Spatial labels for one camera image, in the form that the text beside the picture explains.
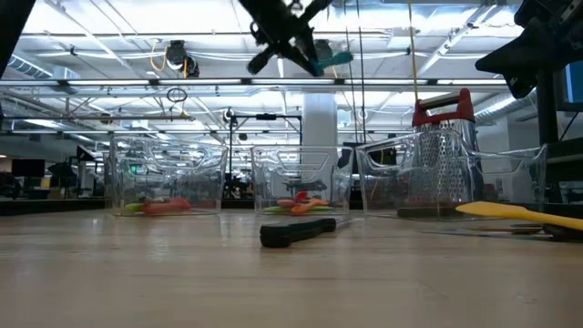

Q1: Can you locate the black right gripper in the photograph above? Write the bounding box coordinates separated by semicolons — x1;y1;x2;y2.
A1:
475;0;583;100

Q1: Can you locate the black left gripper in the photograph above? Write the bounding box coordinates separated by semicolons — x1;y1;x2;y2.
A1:
239;0;333;77

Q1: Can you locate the blue silicone spatula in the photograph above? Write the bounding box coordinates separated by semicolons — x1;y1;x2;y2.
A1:
312;49;354;77

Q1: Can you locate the orange silicone spatula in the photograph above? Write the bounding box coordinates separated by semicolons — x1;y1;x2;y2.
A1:
290;198;330;215

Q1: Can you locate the green silicone spatula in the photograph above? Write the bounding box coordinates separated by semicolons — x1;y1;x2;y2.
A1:
262;205;337;214

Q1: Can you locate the serrated black-handled knife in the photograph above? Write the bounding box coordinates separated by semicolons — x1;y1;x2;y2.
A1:
259;217;355;250

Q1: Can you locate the red silicone spoon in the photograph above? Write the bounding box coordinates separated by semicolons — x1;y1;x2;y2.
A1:
140;196;193;217

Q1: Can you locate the black computer monitor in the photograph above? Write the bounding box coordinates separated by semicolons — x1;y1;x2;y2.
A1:
557;58;583;113

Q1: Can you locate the white building column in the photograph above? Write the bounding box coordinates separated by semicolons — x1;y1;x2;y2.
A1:
302;93;339;151

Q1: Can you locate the red steel box grater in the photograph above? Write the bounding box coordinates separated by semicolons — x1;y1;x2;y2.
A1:
411;87;485;219

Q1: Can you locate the grey computer desk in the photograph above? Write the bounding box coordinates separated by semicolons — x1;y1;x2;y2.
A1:
544;138;583;204

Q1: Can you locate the clear plastic bin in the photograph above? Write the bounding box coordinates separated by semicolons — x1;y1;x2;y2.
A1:
354;129;547;223
107;135;229;218
251;145;354;216

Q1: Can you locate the yellow silicone spatula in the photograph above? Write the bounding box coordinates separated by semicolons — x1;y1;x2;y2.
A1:
456;201;583;232

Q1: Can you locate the dark background monitor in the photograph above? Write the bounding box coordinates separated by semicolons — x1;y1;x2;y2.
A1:
11;159;46;179

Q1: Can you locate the black background rig frame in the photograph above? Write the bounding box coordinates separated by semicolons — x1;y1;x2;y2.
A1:
229;113;303;148

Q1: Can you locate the black monitor post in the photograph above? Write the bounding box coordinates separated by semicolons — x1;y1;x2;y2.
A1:
537;72;559;204

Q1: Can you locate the black-handled kitchen knife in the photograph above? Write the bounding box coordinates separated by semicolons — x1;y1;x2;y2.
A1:
468;222;546;236
421;224;583;243

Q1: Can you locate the black aluminium table frame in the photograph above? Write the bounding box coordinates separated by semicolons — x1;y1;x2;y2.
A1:
0;198;110;217

